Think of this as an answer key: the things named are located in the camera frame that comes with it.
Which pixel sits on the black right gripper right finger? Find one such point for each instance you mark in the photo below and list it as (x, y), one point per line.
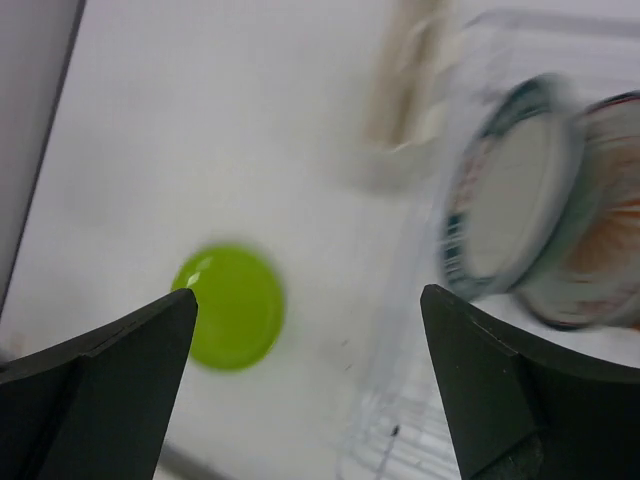
(521, 407)

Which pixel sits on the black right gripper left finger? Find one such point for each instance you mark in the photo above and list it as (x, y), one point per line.
(97, 406)

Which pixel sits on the orange sunburst pattern plate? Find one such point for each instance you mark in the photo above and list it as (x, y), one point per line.
(595, 279)

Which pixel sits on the green plastic plate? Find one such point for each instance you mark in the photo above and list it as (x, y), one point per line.
(241, 304)

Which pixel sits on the large teal rimmed white plate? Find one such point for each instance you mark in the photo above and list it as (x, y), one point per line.
(508, 191)

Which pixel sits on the beige cutlery holder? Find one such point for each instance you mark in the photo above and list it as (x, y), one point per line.
(407, 102)

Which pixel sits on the white wire dish rack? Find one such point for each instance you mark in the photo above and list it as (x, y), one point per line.
(398, 428)

